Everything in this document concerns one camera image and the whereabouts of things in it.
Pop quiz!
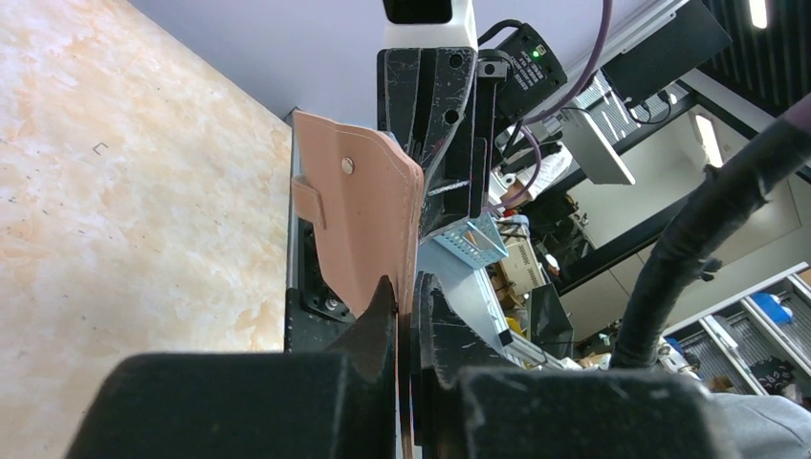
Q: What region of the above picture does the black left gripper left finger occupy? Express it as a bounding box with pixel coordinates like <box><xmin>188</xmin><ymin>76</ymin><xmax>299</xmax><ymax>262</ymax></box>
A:
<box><xmin>67</xmin><ymin>277</ymin><xmax>396</xmax><ymax>458</ymax></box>

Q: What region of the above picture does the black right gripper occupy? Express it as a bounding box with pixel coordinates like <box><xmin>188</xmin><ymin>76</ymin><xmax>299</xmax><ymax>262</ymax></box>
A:
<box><xmin>377</xmin><ymin>22</ymin><xmax>568</xmax><ymax>239</ymax></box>

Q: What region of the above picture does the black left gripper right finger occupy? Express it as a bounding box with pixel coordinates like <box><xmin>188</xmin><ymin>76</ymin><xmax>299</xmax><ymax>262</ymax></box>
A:
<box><xmin>411</xmin><ymin>273</ymin><xmax>739</xmax><ymax>458</ymax></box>

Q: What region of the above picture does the blue perforated basket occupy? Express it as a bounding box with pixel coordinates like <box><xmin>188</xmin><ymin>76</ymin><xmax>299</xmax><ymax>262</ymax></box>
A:
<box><xmin>434</xmin><ymin>213</ymin><xmax>508</xmax><ymax>270</ymax></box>

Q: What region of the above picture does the grey monitor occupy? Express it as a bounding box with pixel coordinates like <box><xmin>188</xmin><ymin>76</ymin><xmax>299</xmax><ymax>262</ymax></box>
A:
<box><xmin>560</xmin><ymin>106</ymin><xmax>636</xmax><ymax>186</ymax></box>

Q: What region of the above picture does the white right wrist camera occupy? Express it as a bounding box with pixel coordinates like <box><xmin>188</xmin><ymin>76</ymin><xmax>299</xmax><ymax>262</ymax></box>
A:
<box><xmin>383</xmin><ymin>0</ymin><xmax>478</xmax><ymax>51</ymax></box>

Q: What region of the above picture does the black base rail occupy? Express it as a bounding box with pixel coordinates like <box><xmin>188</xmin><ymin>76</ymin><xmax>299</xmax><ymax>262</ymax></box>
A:
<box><xmin>283</xmin><ymin>216</ymin><xmax>356</xmax><ymax>353</ymax></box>

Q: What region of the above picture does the black wrapped cable hose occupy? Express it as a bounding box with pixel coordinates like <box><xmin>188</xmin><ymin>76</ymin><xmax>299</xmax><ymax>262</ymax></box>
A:
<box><xmin>607</xmin><ymin>91</ymin><xmax>811</xmax><ymax>372</ymax></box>

